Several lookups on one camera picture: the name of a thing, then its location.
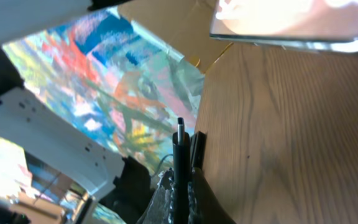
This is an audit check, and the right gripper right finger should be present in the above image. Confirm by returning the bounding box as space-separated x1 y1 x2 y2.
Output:
188 167 235 224

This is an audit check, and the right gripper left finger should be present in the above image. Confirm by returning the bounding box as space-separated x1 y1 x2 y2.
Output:
136 169 173 224

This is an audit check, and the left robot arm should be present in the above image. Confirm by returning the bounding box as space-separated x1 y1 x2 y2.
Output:
0 0 152 223

